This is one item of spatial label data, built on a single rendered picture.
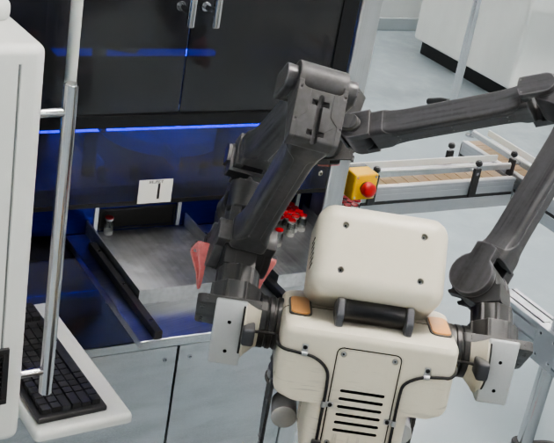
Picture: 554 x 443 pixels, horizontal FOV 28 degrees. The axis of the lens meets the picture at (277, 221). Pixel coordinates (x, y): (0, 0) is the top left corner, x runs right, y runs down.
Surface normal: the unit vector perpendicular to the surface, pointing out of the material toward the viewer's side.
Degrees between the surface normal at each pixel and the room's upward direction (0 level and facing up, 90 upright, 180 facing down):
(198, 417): 90
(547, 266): 0
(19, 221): 90
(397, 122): 47
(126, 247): 0
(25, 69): 90
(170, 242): 0
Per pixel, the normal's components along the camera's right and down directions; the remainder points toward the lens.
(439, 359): 0.00, 0.29
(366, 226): 0.09, -0.29
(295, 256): 0.16, -0.89
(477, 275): -0.45, -0.47
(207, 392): 0.47, 0.44
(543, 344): -0.87, 0.07
